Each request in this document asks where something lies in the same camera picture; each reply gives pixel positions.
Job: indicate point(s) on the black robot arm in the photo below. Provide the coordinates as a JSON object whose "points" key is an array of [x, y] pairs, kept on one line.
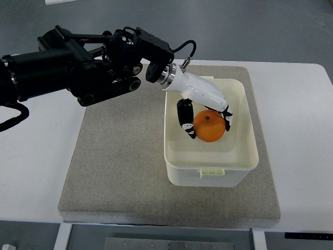
{"points": [[94, 68]]}

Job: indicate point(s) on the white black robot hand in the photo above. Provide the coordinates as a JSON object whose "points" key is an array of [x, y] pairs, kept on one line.
{"points": [[193, 88]]}

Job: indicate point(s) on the grey felt mat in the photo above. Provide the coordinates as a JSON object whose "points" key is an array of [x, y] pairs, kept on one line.
{"points": [[118, 173]]}

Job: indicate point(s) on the orange fruit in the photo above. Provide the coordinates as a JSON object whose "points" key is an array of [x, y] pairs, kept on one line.
{"points": [[209, 126]]}

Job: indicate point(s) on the small white corner object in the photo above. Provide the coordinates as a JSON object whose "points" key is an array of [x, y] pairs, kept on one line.
{"points": [[8, 247]]}

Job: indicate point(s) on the cream plastic box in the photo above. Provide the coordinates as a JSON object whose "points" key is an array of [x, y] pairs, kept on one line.
{"points": [[224, 163]]}

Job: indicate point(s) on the white floor object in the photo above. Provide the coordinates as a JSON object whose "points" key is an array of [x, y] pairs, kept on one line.
{"points": [[52, 2]]}

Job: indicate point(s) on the black control panel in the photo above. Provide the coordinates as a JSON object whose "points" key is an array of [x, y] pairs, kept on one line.
{"points": [[309, 236]]}

